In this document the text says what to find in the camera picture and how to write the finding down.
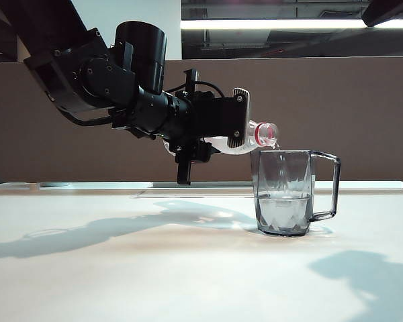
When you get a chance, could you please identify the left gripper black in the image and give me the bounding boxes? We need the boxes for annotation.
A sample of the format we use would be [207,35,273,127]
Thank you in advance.
[183,68,251,149]

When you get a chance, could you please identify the clear red-label water bottle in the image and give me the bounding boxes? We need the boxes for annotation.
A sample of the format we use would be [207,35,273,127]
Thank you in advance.
[163,119,280,158]

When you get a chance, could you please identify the grey bar behind partition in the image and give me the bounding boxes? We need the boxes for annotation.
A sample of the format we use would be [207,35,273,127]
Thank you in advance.
[152,182,253,188]

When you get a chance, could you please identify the brown desk partition panel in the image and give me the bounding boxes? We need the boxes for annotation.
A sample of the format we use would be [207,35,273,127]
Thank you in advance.
[0,56,403,184]

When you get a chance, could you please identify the white ceiling light strip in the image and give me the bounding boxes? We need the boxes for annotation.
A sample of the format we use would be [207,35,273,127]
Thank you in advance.
[181,19,403,31]

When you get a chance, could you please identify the grey transparent plastic cup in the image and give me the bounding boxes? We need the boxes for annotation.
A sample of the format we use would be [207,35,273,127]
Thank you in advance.
[250,150,343,237]

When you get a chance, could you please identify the beige building column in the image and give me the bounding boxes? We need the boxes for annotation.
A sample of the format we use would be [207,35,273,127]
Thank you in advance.
[16,35,31,63]

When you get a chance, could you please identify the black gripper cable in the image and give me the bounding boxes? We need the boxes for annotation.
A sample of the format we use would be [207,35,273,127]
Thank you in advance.
[197,81,223,99]

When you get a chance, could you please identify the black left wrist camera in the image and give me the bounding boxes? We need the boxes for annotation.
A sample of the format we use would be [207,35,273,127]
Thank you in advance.
[174,140,213,186]

